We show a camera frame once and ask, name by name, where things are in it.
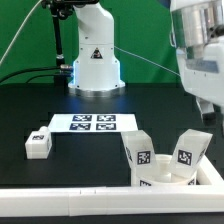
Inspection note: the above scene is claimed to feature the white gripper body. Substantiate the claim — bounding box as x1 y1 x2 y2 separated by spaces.
176 44 224 107

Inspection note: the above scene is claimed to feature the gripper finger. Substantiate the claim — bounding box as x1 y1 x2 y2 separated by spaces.
196 97 216 126

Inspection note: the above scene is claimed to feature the white round stool seat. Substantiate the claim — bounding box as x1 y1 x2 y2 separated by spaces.
131 154 197 187

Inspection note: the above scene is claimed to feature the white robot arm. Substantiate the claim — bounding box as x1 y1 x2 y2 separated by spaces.
69 0 224 123

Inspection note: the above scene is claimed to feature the white L-shaped fence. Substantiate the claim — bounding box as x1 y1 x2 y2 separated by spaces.
0 158 224 217

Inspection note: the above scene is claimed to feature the white marker sheet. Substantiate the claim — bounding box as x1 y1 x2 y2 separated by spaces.
48 114 138 133

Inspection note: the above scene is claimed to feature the black cable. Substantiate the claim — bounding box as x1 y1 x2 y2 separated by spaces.
0 65 73 85

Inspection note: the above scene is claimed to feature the black camera stand pole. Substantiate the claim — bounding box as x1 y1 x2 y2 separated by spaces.
41 0 99 86

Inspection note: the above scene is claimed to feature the white cable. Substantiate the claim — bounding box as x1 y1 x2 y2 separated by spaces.
0 0 43 66

